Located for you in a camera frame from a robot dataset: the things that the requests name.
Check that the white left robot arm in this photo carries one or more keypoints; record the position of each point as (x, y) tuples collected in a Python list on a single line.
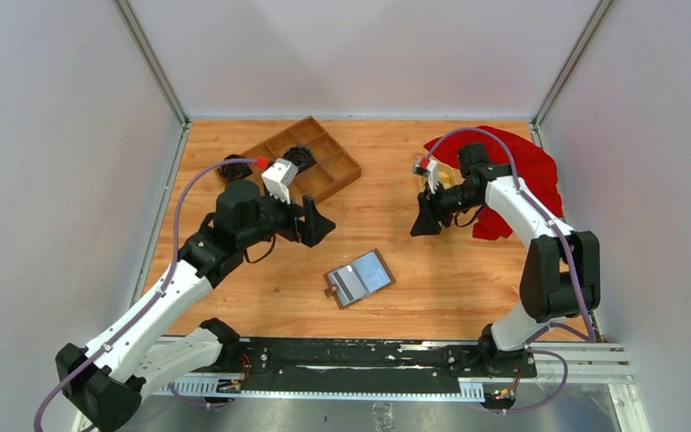
[(109, 377)]

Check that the right aluminium corner post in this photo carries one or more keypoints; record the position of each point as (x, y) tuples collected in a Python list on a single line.
[(588, 33)]

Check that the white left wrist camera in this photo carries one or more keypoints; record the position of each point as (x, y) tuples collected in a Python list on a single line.
[(277, 179)]

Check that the aluminium table edge rail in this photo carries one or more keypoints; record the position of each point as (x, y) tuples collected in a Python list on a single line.
[(165, 191)]

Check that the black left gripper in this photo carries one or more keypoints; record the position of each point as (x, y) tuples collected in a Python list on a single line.
[(316, 224)]

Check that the brown leather card holder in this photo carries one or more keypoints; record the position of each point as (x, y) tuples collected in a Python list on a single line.
[(354, 282)]

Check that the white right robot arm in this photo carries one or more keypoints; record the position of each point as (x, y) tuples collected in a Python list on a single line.
[(561, 276)]

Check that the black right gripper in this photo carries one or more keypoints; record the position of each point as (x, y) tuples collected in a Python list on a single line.
[(431, 213)]

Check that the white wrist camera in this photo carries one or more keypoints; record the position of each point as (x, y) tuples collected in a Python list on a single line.
[(427, 168), (277, 179)]

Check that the left aluminium corner post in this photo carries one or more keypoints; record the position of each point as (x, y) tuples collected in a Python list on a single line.
[(138, 34)]

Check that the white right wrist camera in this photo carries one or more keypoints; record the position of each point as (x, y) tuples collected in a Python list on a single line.
[(427, 168)]

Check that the slotted cable duct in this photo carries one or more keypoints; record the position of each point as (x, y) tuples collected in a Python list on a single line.
[(194, 386)]

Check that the brown wooden compartment tray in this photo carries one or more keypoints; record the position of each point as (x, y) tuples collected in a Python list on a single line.
[(325, 167)]

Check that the beige oval tray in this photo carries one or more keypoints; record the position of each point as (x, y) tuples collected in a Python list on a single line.
[(448, 176)]

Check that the red cloth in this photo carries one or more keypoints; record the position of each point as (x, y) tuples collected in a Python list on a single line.
[(524, 173)]

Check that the aluminium corner post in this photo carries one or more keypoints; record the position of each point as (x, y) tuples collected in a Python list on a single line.
[(138, 34), (588, 33)]

